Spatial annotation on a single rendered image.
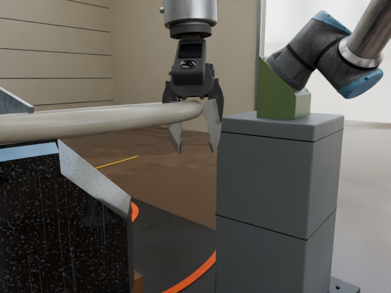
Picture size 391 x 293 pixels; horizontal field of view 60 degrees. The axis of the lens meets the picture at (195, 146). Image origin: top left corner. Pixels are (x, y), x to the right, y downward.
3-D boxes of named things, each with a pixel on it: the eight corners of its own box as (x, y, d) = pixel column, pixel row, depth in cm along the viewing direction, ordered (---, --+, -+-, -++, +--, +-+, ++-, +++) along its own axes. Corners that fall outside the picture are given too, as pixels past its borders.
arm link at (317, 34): (299, 47, 143) (333, 13, 134) (324, 75, 136) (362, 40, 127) (282, 38, 132) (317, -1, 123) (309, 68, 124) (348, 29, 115)
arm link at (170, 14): (215, -11, 52) (153, -6, 53) (216, 22, 53) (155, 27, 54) (217, 4, 61) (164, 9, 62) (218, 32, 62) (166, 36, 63)
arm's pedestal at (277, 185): (251, 257, 194) (256, 108, 177) (343, 289, 164) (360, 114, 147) (198, 303, 155) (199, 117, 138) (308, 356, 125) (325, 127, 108)
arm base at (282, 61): (276, 58, 149) (293, 40, 144) (306, 89, 145) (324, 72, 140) (260, 57, 133) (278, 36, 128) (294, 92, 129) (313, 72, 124)
